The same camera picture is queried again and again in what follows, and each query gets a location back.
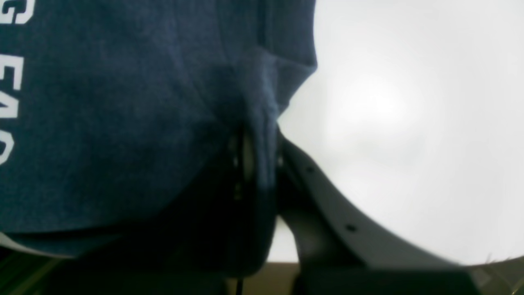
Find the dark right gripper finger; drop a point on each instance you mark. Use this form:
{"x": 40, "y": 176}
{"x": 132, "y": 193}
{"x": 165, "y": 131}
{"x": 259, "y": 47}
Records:
{"x": 342, "y": 251}

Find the dark blue T-shirt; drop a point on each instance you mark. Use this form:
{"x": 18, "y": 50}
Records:
{"x": 137, "y": 131}

